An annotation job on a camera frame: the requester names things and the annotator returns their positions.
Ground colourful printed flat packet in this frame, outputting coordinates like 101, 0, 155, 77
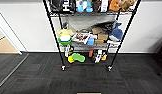
71, 31, 93, 45

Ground green oblong toy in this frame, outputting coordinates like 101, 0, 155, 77
70, 52, 87, 64

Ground small blue item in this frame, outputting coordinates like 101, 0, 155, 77
86, 37, 96, 46

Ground small red item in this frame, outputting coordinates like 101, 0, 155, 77
88, 49, 95, 59

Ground white bottle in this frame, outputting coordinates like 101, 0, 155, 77
64, 44, 73, 59

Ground small yellow toy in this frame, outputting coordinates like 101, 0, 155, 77
67, 55, 76, 65

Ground green bowl white inside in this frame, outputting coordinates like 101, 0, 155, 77
57, 34, 73, 47

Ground black white package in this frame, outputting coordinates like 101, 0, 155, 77
93, 49, 105, 64

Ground small brown carton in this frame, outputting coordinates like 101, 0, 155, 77
91, 27, 110, 45

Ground yellow bowl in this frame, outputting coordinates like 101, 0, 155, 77
56, 28, 77, 37

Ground orange-yellow small item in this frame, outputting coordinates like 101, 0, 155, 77
100, 53, 108, 62

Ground black crumpled bag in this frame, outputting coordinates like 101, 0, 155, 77
91, 20, 117, 34

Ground blue fabric bag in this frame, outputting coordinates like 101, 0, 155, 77
108, 22, 125, 42

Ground blue toy pack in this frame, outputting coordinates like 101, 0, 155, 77
76, 0, 95, 14

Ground dark box orange print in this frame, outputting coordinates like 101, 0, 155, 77
93, 0, 102, 12

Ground black Huel bag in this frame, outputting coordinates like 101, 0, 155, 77
50, 0, 77, 14

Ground black wire shelf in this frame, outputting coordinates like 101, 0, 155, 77
42, 0, 142, 72

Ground white door frame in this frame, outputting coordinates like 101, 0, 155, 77
0, 8, 23, 56

